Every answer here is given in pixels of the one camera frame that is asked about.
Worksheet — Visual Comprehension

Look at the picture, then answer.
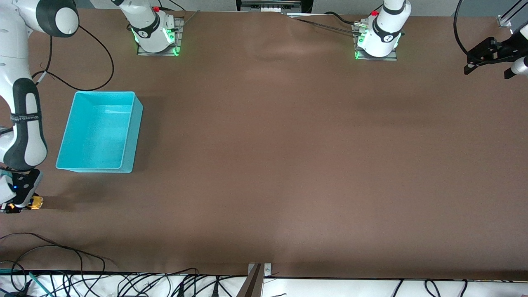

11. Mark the turquoise plastic bin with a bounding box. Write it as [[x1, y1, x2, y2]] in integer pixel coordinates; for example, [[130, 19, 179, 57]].
[[56, 91, 144, 173]]

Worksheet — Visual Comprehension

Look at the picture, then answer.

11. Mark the black grey control box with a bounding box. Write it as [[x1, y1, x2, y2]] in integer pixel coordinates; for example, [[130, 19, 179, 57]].
[[236, 0, 313, 14]]

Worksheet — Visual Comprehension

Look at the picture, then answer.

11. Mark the long black arm cable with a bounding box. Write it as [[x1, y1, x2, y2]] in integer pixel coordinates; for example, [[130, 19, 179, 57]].
[[453, 0, 471, 57], [37, 25, 115, 92]]

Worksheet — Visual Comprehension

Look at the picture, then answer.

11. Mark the teal cable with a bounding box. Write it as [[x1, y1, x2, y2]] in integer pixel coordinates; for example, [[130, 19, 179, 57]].
[[0, 269, 54, 297]]

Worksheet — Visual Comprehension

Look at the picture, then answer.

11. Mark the black looped floor cable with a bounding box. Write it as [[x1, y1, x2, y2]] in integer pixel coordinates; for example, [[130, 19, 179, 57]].
[[0, 232, 107, 297]]

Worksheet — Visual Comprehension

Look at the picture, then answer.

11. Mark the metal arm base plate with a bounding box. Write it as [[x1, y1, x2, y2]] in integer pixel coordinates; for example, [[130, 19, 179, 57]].
[[137, 16, 185, 57], [352, 23, 398, 61]]

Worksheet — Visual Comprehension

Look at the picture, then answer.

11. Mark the black base power cable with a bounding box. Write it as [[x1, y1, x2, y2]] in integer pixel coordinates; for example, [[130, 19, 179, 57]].
[[324, 11, 356, 26]]

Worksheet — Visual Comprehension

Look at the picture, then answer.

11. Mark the black tangled cable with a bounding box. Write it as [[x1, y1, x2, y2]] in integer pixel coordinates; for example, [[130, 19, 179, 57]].
[[117, 268, 199, 297]]

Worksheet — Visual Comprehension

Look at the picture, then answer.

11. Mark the grey base cable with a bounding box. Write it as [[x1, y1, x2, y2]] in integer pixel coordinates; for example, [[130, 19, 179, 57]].
[[181, 10, 201, 26], [289, 16, 356, 33]]

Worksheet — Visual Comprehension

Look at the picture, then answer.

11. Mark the grey camera mount pole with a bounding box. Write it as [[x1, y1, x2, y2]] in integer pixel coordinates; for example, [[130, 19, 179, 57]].
[[236, 264, 264, 297]]

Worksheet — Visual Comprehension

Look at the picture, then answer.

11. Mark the small metal mount bracket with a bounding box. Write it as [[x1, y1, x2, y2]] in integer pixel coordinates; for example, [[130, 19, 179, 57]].
[[247, 263, 272, 277]]

